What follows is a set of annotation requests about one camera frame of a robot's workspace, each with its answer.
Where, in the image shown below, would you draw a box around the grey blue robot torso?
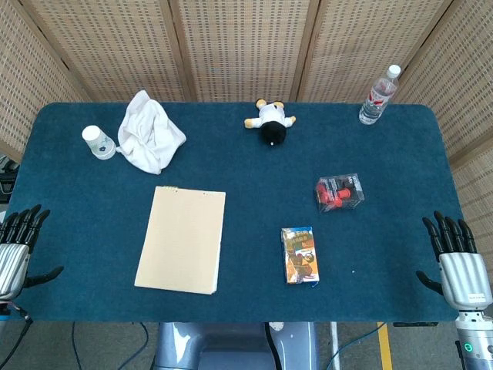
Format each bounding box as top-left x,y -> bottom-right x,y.
153,321 -> 321,370

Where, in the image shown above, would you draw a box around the red plastic piece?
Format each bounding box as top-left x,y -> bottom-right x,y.
331,187 -> 353,205
315,181 -> 334,204

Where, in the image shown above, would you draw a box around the black and white plush toy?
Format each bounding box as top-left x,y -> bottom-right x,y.
243,98 -> 297,147

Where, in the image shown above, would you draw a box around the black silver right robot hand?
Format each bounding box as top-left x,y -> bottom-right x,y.
415,210 -> 493,311

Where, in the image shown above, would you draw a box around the beige paper notepad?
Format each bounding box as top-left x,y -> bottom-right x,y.
133,185 -> 227,296

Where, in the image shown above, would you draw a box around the stacked floral paper cups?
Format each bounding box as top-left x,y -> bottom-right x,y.
81,125 -> 117,160

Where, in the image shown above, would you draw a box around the crumpled white cloth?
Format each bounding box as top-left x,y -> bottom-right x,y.
116,89 -> 188,176

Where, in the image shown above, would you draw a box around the orange blue snack box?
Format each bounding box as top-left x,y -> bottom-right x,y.
280,226 -> 320,285

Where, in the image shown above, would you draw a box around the green cable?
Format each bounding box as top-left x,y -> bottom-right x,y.
326,321 -> 387,370

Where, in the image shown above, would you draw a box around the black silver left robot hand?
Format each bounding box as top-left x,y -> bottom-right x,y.
0,203 -> 65,302

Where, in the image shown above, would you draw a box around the clear plastic water bottle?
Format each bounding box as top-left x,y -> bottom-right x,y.
358,64 -> 402,126

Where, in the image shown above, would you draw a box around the blue felt table mat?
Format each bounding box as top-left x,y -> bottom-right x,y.
2,101 -> 468,324

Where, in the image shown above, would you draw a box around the clear plastic box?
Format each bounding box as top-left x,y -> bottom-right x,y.
314,173 -> 366,215

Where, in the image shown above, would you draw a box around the woven wooden folding screen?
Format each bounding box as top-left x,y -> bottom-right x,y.
0,0 -> 493,271

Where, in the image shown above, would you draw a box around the black torso cable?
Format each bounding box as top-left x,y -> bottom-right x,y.
263,321 -> 287,370

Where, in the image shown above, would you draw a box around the black equipment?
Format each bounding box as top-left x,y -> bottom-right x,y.
0,154 -> 21,206

